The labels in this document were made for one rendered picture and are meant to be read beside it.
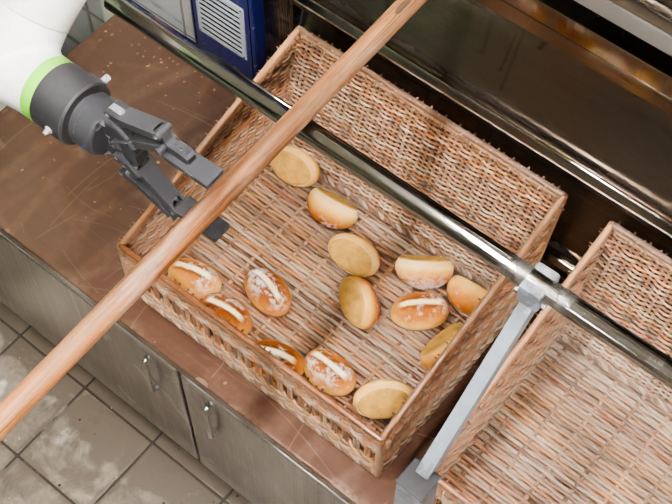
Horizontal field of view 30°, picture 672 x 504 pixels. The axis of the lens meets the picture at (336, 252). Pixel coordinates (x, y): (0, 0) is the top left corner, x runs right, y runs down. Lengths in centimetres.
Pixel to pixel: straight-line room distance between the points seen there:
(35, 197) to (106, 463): 65
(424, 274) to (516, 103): 36
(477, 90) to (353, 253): 38
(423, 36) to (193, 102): 60
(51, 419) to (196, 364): 70
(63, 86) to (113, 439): 125
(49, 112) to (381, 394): 73
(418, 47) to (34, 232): 77
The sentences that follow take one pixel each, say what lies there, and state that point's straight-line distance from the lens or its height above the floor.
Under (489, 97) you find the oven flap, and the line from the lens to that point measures 195.
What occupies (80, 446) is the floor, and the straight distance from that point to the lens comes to 273.
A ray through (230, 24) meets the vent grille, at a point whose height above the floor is 74.
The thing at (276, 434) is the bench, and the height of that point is 58.
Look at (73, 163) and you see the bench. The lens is 236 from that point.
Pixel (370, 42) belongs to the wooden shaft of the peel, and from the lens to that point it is 167.
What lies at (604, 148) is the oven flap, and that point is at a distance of 189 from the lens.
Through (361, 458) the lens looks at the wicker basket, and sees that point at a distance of 202.
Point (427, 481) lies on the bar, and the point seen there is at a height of 95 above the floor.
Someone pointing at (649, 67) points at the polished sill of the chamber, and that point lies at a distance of 174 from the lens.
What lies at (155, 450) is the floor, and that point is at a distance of 270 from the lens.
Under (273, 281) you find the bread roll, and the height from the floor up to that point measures 65.
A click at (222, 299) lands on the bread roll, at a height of 65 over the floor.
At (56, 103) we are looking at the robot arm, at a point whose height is 124.
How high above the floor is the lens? 249
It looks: 59 degrees down
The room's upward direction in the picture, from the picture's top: 1 degrees clockwise
